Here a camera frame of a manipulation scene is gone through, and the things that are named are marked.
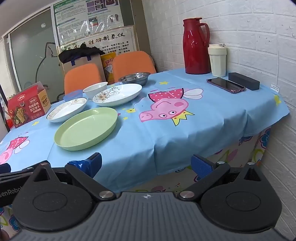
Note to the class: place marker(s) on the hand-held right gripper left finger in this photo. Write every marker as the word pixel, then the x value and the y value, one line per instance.
pixel 91 165

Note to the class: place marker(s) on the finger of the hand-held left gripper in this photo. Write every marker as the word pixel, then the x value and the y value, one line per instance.
pixel 5 167

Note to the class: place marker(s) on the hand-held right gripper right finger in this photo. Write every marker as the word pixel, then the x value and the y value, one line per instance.
pixel 201 166

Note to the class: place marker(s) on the green plastic plate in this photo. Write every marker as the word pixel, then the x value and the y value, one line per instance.
pixel 85 128

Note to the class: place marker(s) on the small white floral plate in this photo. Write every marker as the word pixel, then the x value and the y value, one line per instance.
pixel 66 111

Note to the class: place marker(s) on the blue plastic bowl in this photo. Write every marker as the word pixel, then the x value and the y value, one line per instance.
pixel 72 96

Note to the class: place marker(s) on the white ceramic bowl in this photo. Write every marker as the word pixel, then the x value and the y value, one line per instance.
pixel 94 90

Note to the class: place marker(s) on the large white floral plate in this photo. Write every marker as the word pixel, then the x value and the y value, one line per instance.
pixel 120 93

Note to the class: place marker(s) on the stainless steel bowl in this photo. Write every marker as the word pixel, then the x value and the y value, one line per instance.
pixel 135 78

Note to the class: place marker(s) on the blue cartoon pig tablecloth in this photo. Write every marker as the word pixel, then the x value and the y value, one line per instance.
pixel 185 139

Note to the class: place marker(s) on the white floral tablecloth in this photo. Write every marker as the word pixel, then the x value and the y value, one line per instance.
pixel 254 143

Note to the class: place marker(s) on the brown cardboard box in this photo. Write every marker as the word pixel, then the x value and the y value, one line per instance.
pixel 27 109

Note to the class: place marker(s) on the smartphone in purple case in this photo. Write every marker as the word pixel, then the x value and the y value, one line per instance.
pixel 225 84

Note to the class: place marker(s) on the orange chair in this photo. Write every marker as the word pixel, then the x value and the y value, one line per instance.
pixel 81 77
pixel 134 62

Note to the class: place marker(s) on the black rectangular box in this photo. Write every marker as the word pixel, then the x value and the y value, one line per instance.
pixel 244 80

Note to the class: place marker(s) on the yellow bag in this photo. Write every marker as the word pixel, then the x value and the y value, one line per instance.
pixel 108 67

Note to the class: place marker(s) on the cream cup with lid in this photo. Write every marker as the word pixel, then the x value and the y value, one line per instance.
pixel 217 61

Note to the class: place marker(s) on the black cloth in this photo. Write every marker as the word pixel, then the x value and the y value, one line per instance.
pixel 78 53

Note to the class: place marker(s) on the glass door with cartoon sticker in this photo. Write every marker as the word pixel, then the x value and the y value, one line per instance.
pixel 30 53

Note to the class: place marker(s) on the red thermos jug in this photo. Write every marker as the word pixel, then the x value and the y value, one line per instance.
pixel 195 46

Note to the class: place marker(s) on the framed poster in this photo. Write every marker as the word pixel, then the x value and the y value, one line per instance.
pixel 120 38

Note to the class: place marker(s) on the white wall label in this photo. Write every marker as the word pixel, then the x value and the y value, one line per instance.
pixel 275 88

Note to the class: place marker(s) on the green wall poster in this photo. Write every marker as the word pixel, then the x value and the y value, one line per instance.
pixel 74 16

